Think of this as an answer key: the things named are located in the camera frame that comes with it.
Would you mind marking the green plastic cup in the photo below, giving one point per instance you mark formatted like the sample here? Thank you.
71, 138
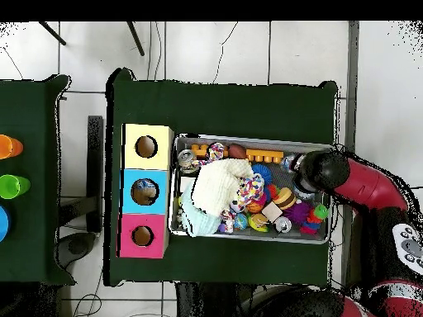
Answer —
13, 186

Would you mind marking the mint green waffle cloth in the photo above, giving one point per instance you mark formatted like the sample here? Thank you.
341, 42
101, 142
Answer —
201, 224

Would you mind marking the shallow silver mesh bin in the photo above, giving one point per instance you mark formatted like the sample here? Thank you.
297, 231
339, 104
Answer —
191, 145

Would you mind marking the grey round stand foot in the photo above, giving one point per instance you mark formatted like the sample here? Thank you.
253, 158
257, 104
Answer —
77, 246

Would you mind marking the dark green table cloth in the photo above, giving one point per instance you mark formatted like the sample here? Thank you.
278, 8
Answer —
33, 231
214, 109

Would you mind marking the tan brown toy burger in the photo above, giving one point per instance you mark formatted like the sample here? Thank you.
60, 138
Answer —
285, 198

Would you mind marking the purple spiky ball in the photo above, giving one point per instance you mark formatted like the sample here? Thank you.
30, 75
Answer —
297, 213

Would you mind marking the wooden box with three holes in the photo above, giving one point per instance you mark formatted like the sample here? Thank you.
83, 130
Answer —
162, 204

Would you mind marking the orange plastic cup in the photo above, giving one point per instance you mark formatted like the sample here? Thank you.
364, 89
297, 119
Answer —
10, 147

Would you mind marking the blue spiky rubber ball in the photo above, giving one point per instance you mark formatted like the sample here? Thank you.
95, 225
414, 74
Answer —
264, 171

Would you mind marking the plain wooden cube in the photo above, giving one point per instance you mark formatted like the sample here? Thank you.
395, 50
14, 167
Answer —
272, 211

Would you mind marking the cream waffle cloth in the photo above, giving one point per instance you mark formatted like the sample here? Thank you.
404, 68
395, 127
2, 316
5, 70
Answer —
214, 185

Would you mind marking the crushed metal can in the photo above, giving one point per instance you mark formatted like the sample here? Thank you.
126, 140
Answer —
186, 158

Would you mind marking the orange toy block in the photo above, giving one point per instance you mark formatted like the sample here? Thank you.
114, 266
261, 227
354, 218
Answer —
264, 155

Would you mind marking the blue plastic cup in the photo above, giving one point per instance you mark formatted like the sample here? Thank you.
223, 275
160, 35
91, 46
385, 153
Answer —
3, 224

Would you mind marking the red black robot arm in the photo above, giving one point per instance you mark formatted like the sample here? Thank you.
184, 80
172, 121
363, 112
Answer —
370, 188

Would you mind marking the black tripod leg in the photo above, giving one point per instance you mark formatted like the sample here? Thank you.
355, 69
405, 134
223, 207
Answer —
136, 39
53, 33

